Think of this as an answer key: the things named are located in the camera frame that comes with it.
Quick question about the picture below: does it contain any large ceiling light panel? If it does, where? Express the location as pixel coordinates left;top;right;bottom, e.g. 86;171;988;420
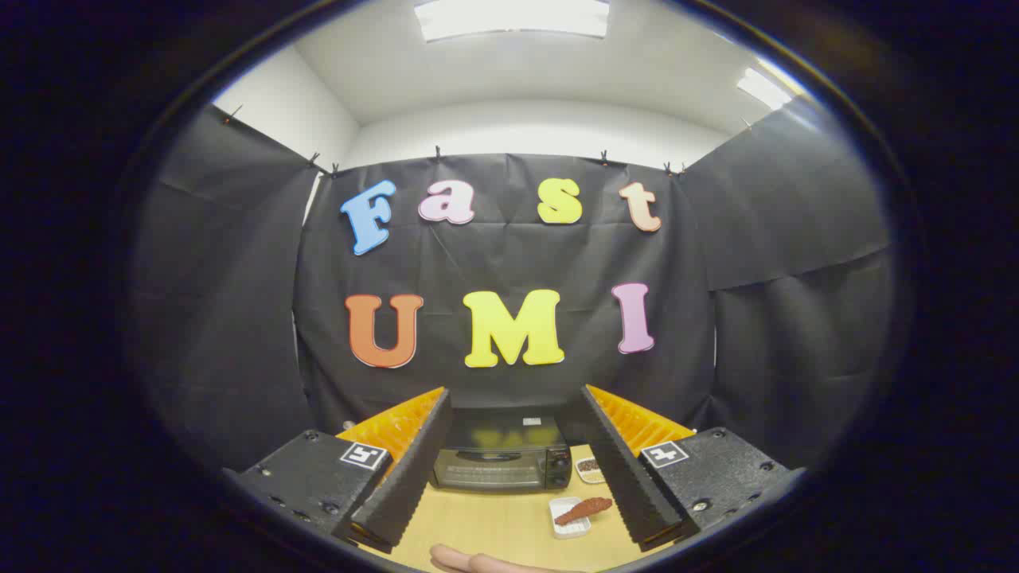
414;0;611;42

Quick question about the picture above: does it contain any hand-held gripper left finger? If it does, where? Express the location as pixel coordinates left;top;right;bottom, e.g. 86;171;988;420
225;387;453;555

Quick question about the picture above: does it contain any black toaster oven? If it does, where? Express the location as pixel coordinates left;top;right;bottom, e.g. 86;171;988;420
430;407;574;491

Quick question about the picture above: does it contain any small white rectangular tray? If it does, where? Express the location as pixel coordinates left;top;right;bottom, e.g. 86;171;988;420
549;497;593;540

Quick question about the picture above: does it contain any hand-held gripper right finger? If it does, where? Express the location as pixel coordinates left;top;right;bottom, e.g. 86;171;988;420
577;384;805;552

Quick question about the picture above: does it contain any red raw meat slice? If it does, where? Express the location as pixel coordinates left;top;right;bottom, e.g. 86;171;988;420
555;497;614;527

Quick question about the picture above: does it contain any small ceiling light panel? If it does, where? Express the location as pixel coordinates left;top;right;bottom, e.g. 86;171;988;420
736;68;795;111

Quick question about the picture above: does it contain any black backdrop cloth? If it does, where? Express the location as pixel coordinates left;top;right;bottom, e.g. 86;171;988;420
131;95;896;470

